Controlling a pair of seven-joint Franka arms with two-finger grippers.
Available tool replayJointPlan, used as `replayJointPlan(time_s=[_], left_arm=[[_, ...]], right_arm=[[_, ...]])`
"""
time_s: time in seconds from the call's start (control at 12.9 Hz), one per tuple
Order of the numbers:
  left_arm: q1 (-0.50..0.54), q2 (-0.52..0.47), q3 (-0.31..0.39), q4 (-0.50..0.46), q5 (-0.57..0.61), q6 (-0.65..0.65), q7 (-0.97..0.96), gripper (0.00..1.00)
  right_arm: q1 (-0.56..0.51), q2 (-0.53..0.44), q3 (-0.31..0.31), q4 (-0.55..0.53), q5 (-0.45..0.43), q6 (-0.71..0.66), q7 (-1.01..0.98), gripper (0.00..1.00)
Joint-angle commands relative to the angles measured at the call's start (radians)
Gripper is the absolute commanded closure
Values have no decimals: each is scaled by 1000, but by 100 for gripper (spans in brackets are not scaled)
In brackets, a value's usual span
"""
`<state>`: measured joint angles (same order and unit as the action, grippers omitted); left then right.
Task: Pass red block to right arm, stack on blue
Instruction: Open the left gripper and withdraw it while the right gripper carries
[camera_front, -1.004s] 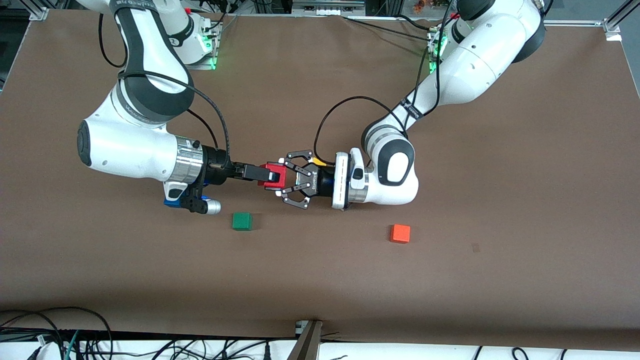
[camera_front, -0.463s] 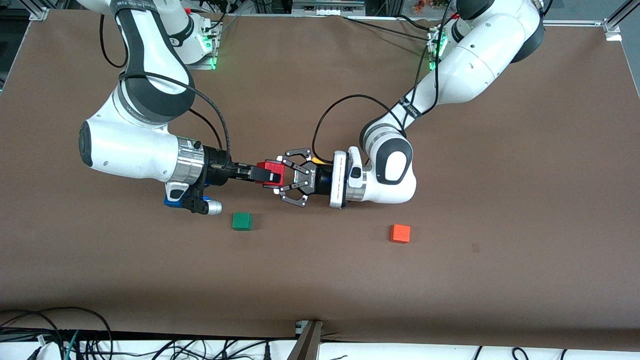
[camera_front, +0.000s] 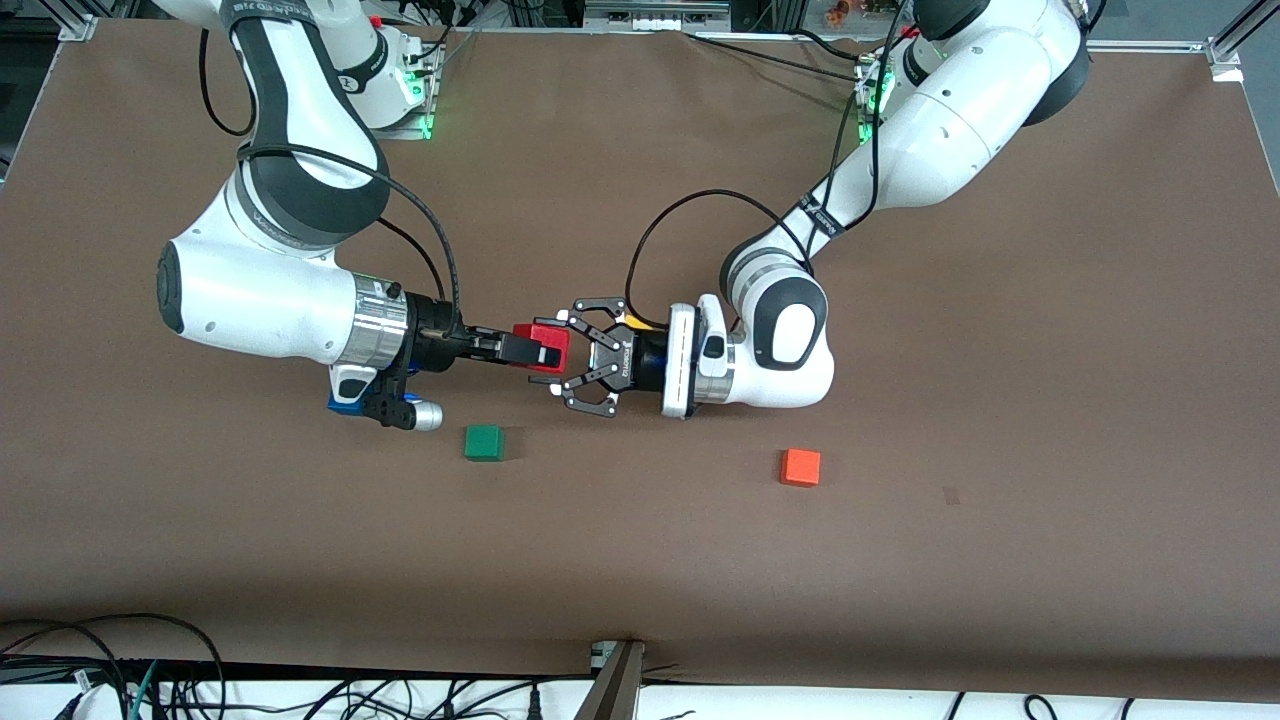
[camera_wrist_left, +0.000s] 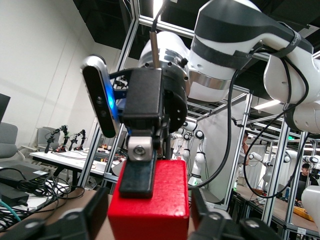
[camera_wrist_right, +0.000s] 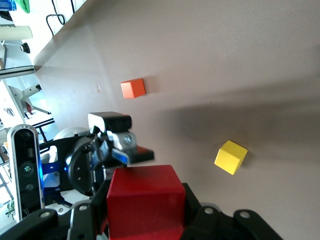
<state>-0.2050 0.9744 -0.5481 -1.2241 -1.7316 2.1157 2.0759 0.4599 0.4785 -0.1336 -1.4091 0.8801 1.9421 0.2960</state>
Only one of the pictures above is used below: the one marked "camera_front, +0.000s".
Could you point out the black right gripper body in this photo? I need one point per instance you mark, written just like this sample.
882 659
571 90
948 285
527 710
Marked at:
432 345

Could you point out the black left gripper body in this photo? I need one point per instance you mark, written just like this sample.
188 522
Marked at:
643 366

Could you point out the red wooden block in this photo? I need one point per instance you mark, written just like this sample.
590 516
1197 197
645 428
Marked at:
555 340

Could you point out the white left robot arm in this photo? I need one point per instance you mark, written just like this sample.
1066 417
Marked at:
950 130

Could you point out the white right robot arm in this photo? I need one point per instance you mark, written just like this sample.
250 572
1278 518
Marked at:
260 300

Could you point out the green wooden block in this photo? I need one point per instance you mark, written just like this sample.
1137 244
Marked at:
484 443

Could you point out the blue wooden block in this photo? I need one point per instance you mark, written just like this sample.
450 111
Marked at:
345 405

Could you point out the orange wooden block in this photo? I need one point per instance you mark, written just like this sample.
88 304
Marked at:
800 467

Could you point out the brown table cover sheet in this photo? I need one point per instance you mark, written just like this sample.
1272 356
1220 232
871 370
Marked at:
640 560

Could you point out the orange background figurine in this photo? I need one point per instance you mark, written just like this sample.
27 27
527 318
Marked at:
842 10

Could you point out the aluminium corner profile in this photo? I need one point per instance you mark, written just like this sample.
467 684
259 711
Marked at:
75 25
1225 55

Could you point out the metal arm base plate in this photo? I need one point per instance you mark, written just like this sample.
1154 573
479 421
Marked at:
415 120
868 110

